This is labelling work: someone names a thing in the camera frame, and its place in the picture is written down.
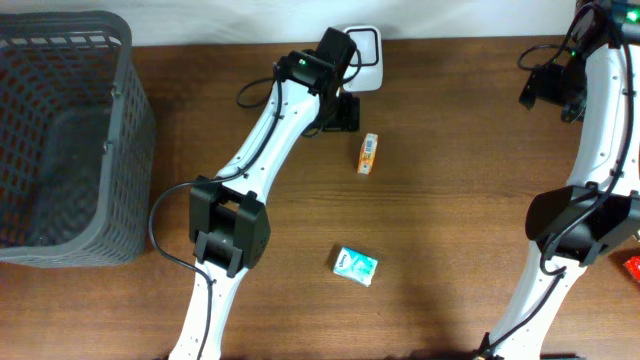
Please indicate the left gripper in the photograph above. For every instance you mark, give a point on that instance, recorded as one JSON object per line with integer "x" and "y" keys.
{"x": 345, "y": 113}

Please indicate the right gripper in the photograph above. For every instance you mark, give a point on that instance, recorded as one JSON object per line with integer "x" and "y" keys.
{"x": 543, "y": 85}

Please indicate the orange tissue pack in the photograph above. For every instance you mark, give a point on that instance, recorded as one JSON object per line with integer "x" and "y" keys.
{"x": 367, "y": 154}

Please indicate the teal tissue pack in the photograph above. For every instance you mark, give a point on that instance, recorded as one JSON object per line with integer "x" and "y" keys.
{"x": 355, "y": 266}

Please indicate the red Hacks candy bag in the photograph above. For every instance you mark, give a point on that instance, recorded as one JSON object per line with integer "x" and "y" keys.
{"x": 632, "y": 267}

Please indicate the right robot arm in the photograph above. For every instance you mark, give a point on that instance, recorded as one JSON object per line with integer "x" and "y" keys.
{"x": 594, "y": 77}

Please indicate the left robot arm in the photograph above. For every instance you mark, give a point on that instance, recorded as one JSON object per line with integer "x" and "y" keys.
{"x": 228, "y": 221}

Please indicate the white barcode scanner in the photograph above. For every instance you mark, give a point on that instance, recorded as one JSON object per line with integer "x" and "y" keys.
{"x": 365, "y": 71}

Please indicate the grey plastic mesh basket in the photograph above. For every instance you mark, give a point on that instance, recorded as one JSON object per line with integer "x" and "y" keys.
{"x": 77, "y": 141}

